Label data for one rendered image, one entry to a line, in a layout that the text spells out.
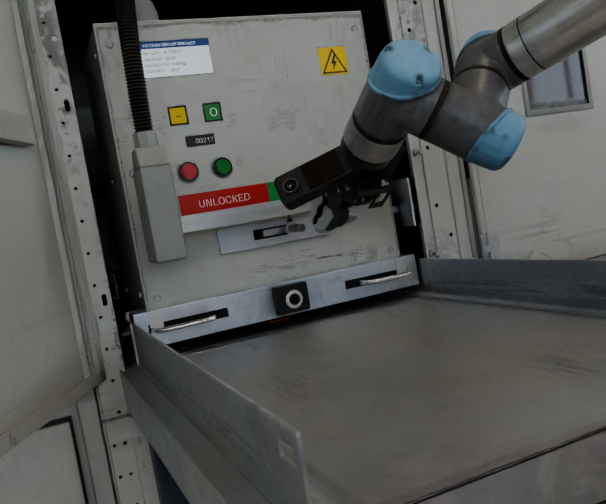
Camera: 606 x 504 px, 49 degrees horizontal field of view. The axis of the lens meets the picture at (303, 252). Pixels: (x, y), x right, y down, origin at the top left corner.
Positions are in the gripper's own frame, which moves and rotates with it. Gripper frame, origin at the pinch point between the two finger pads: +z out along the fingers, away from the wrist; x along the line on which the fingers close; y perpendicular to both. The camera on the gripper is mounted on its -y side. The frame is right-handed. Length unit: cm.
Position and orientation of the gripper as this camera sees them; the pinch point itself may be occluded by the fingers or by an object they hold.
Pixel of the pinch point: (315, 225)
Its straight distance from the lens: 103.2
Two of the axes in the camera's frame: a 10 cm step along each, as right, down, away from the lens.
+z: -2.5, 4.9, 8.3
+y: 9.1, -1.9, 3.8
